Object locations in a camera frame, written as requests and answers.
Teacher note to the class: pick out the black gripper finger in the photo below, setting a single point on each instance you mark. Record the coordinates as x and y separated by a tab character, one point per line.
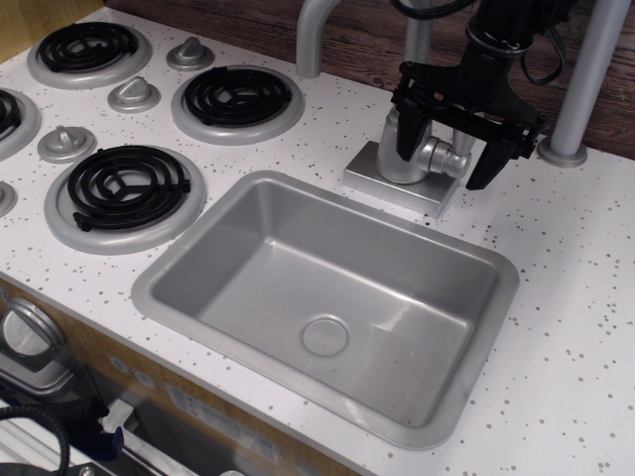
414	120
493	159

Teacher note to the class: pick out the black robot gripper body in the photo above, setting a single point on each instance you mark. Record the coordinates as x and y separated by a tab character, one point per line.
475	97

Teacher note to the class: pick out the silver faucet lever handle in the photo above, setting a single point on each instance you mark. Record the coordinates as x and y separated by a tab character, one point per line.
449	159

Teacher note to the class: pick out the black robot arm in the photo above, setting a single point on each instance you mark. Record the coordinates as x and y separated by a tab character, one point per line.
509	27

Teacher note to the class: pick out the grey support pole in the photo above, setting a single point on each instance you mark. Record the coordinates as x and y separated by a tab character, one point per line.
564	148

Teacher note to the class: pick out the black coil burner back right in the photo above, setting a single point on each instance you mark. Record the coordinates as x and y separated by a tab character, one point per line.
237	105

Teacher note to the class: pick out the black coil burner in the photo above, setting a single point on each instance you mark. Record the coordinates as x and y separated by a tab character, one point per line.
124	200
237	105
88	55
20	122

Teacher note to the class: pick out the grey plastic sink basin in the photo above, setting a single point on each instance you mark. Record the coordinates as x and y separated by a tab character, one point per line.
383	322

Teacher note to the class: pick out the silver stove knob top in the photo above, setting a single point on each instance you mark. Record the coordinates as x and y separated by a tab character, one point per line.
191	55

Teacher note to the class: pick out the silver stove knob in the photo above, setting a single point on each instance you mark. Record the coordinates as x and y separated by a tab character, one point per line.
66	144
191	55
134	96

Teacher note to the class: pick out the silver stove knob middle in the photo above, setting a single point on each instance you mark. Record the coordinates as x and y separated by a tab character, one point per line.
134	96

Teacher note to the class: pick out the black coil burner front right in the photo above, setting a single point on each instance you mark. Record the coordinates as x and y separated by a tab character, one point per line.
124	200

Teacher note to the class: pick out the black coil burner back left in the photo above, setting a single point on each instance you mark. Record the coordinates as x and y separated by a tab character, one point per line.
88	55

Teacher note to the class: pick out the silver stove knob lower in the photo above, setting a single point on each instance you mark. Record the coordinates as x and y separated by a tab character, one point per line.
66	144

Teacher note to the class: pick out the black coil burner far left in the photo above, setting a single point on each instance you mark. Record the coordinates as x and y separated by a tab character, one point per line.
20	122

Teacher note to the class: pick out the silver stove knob left edge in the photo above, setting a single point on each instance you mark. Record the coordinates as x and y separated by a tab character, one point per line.
8	198

